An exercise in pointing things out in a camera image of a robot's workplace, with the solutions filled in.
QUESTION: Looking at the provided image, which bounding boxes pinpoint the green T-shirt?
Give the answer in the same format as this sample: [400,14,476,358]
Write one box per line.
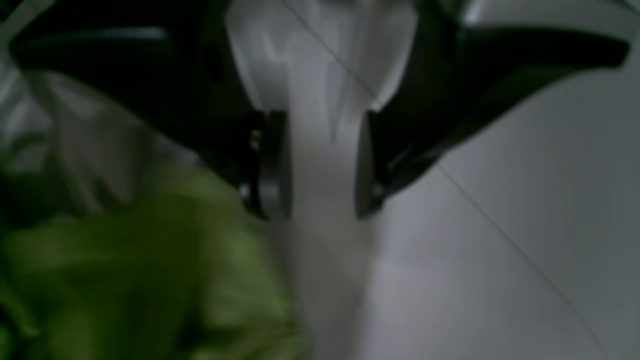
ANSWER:
[1,167,310,360]

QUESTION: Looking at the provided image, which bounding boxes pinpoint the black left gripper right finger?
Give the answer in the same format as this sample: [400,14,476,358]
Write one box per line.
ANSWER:
[354,0,631,219]

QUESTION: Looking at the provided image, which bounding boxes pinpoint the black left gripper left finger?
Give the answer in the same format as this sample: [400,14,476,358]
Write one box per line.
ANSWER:
[10,0,293,220]

